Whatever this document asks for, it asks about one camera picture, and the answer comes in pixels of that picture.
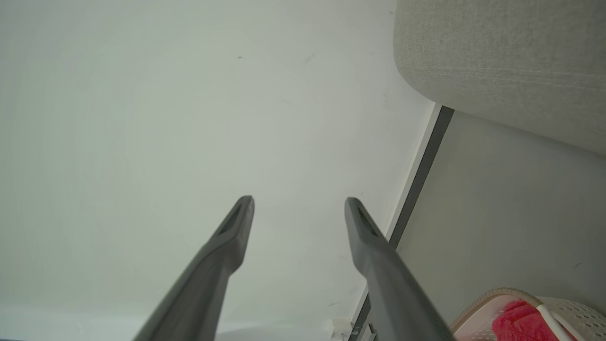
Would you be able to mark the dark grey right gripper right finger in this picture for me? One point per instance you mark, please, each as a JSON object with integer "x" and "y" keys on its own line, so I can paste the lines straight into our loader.
{"x": 397, "y": 298}

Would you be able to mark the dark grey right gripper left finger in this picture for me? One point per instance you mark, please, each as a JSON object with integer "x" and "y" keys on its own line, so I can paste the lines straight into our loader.
{"x": 208, "y": 284}

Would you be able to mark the red white sports shirt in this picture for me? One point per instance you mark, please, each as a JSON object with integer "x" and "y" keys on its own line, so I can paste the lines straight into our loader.
{"x": 516, "y": 324}

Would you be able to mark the white perforated laundry basket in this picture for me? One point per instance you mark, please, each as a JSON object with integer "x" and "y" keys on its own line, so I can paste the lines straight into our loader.
{"x": 587, "y": 317}

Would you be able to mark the small white plastic piece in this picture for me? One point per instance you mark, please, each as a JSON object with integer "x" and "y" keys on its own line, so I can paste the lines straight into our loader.
{"x": 339, "y": 327}

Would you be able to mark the dark baseboard strip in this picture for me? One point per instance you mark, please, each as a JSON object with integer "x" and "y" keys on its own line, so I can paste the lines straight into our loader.
{"x": 421, "y": 175}

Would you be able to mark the grey fabric sofa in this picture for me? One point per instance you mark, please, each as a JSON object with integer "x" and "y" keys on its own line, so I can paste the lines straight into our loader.
{"x": 497, "y": 47}

